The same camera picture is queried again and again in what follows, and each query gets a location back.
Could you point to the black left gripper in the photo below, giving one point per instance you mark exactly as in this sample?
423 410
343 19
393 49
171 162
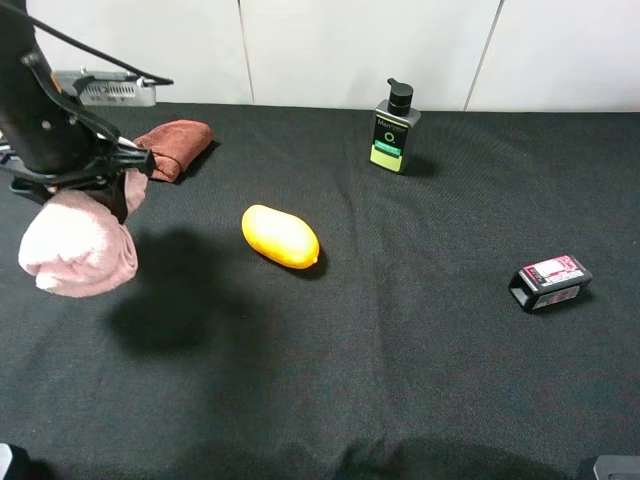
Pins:
51 142

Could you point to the pink towel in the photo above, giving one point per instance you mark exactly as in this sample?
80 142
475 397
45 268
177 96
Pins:
76 247

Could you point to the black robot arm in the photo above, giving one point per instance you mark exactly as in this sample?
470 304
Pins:
17 32

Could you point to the grey robot base left corner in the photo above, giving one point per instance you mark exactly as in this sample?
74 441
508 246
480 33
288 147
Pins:
14 462

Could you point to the grey robot base right corner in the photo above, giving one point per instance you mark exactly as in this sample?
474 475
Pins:
610 467

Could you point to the brown folded towel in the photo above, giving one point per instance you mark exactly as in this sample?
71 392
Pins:
175 145

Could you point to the yellow mango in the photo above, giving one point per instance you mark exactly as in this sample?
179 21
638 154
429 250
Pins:
280 237

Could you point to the grey green pump bottle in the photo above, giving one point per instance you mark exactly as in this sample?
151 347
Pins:
394 120

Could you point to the black pink small box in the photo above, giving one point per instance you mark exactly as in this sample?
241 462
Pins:
549 282

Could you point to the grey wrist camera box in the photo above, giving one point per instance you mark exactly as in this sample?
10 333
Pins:
96 88

